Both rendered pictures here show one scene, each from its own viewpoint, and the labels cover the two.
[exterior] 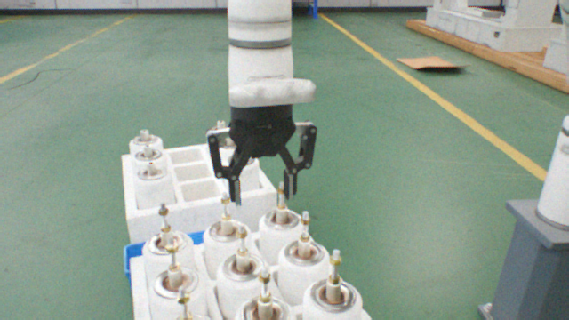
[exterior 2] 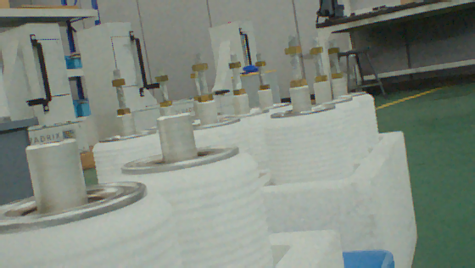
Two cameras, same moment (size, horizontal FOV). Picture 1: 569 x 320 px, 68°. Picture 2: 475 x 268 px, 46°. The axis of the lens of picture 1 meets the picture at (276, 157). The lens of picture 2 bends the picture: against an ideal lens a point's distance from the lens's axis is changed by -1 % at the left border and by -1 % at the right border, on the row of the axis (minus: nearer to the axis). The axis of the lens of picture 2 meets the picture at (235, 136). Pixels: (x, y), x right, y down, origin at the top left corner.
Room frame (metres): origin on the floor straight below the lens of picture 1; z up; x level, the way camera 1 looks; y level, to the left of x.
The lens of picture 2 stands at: (1.21, 0.59, 0.29)
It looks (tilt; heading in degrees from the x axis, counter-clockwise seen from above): 5 degrees down; 222
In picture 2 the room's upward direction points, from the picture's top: 9 degrees counter-clockwise
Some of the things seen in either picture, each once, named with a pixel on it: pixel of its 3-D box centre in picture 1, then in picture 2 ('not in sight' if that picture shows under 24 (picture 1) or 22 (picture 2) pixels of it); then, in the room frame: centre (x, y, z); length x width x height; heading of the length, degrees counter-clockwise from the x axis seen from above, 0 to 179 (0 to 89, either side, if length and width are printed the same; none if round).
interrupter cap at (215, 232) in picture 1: (227, 230); (209, 125); (0.71, 0.10, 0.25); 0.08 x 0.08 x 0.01
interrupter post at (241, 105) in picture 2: (243, 260); (241, 106); (0.60, 0.06, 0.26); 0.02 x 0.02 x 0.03
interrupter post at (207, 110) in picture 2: (227, 225); (208, 114); (0.71, 0.10, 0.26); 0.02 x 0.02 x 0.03
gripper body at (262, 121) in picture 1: (261, 119); not in sight; (0.49, 0.02, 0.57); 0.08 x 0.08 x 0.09
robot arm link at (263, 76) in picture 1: (264, 65); not in sight; (0.47, 0.01, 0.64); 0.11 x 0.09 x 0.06; 14
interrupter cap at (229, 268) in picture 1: (243, 267); (243, 115); (0.60, 0.06, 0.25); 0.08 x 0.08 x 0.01
